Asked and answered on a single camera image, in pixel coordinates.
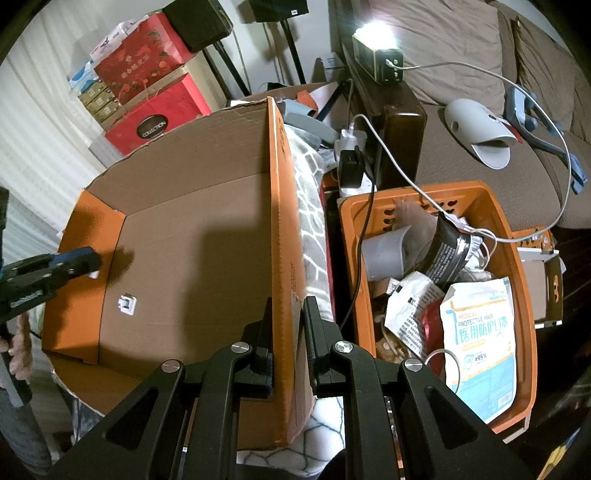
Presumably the dark wooden sofa armrest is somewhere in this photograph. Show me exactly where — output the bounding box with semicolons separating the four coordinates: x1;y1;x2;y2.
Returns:
342;41;428;191

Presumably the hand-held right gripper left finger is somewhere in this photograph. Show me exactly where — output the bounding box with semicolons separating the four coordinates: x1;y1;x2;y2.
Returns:
46;298;275;480

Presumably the black speaker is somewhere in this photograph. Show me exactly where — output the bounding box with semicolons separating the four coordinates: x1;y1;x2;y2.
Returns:
249;0;310;24
163;0;233;54

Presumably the orange leather pouch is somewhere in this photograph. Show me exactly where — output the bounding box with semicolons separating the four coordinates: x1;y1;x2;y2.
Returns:
295;90;320;114

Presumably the long white power bank cable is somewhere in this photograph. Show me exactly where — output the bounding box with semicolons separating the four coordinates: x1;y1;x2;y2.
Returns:
392;60;574;246

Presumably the red gift box round label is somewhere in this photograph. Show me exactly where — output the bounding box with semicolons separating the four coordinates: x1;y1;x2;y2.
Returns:
104;74;213;156

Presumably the large tan cushion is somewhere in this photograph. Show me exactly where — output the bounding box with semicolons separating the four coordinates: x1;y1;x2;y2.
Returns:
369;0;507;106

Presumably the red foil packet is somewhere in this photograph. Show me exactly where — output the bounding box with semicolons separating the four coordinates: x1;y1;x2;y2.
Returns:
418;305;447;366

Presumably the grey plastic case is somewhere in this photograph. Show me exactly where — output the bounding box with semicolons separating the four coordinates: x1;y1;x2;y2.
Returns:
283;111;341;142

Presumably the white charger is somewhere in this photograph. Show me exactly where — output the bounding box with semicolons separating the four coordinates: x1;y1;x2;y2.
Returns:
340;129;368;153

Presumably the white printed paper packet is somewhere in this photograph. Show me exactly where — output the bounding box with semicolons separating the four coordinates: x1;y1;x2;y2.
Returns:
385;271;447;361

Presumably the white rounded plastic device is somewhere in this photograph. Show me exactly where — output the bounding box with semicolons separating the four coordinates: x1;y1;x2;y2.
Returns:
444;98;520;169

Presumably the white curtain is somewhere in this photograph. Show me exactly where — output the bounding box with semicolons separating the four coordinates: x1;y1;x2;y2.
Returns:
0;0;185;259

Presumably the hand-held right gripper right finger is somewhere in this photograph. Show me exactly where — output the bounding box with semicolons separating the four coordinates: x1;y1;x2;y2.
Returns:
301;296;546;480

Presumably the white blue face mask packet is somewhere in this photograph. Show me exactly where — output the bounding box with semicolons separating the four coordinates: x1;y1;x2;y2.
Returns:
438;277;517;424

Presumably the white charger cable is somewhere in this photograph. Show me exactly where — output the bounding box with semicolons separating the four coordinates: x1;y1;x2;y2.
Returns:
348;114;498;259

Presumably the white pink bag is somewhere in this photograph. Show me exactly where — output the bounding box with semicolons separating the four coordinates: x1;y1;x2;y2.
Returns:
90;14;149;61

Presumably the grey white patterned blanket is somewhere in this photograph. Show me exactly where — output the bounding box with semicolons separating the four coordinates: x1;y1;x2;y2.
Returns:
51;124;348;479

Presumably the black charger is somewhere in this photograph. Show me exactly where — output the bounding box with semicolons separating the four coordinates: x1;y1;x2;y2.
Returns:
338;148;366;190

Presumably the black speaker stand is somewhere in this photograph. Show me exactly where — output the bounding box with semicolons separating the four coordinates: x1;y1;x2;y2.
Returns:
265;21;308;86
203;39;253;112

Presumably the person's left hand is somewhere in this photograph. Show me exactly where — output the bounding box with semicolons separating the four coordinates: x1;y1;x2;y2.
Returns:
0;314;34;382

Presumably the clear plastic bag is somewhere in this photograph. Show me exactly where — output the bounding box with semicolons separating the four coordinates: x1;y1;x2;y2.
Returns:
392;198;439;260

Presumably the power bank with light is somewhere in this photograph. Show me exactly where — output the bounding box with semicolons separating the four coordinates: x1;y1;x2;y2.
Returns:
352;25;405;86

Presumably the orange plastic basket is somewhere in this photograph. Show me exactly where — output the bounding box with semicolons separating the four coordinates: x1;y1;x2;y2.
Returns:
337;181;539;435

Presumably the stack of olive boxes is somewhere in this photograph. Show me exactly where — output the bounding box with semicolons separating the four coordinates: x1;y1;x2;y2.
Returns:
78;80;123;123

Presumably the grey blue neck massager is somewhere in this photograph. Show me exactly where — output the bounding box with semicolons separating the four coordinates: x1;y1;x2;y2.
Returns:
503;86;588;195

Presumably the black foil packet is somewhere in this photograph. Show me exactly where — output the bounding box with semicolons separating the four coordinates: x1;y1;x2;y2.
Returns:
418;215;485;289

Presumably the black charger cable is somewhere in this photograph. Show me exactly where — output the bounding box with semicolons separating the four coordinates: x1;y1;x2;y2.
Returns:
336;185;373;331

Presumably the looped white cable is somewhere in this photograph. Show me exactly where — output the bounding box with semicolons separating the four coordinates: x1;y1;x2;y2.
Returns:
425;348;463;394

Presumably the grey plastic cup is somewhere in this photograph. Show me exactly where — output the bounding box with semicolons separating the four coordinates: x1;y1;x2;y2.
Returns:
361;224;413;281

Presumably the brown sofa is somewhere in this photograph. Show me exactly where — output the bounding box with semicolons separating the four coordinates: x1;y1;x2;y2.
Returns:
328;0;591;232

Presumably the small orange white box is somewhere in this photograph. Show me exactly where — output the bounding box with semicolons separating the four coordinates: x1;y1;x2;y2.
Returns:
515;226;567;329

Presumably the brown striped cushion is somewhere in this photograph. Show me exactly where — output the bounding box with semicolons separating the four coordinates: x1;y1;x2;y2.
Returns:
510;16;591;154

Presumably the red floral gift box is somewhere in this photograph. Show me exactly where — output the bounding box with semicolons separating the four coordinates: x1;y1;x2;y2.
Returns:
93;12;197;105

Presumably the dark grey cloth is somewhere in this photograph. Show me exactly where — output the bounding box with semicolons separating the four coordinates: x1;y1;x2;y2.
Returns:
0;392;52;476

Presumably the small white plug adapter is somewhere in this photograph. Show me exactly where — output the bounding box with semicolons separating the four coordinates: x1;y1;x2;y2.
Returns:
115;293;139;317

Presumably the blue white tissue pack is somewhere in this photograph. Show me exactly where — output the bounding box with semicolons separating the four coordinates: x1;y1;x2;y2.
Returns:
69;60;100;91

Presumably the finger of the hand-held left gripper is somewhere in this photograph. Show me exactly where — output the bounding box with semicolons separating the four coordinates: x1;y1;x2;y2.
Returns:
0;248;96;280
0;257;103;324

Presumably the orange brown cardboard box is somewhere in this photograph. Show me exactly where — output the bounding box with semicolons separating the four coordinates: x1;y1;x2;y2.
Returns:
41;97;309;450

